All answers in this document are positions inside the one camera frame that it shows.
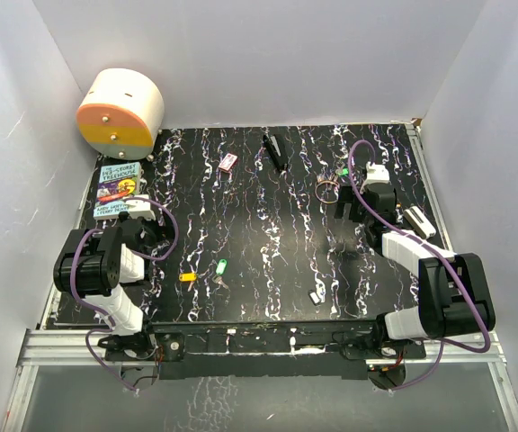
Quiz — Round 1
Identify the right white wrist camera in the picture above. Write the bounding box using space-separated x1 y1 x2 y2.
363 162 390 185

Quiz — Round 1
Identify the small black white clip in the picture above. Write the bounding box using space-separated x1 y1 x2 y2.
308 291 322 305

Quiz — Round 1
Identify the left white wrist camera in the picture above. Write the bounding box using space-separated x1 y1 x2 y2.
122 194 156 221

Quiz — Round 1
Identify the small red white box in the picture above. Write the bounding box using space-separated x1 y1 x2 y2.
219 153 237 173

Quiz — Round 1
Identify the blue children's paperback book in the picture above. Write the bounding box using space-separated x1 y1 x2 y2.
94 162 141 221

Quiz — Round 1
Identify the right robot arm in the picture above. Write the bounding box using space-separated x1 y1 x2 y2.
335 183 496 357

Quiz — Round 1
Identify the key with yellow tag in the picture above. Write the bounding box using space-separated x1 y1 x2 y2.
179 273 198 291

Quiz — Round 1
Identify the black stapler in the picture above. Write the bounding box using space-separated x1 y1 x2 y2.
263 134 289 173

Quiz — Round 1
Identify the key with green tag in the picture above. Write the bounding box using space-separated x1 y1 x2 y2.
334 167 349 180

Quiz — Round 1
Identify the round pastel drawer box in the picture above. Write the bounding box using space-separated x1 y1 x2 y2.
76 67 165 161

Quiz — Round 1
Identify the large metal keyring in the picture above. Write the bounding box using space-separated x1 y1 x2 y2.
314 179 339 205

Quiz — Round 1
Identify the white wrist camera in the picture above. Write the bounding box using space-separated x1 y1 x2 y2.
363 162 390 185
122 194 156 221

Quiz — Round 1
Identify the white rectangular device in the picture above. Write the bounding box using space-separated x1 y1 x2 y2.
403 206 436 239

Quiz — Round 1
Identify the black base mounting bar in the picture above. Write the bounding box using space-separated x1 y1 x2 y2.
98 319 426 380

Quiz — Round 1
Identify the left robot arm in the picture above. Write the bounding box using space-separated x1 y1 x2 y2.
53 213 169 359

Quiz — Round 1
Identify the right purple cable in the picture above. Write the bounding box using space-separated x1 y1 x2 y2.
347 139 493 392

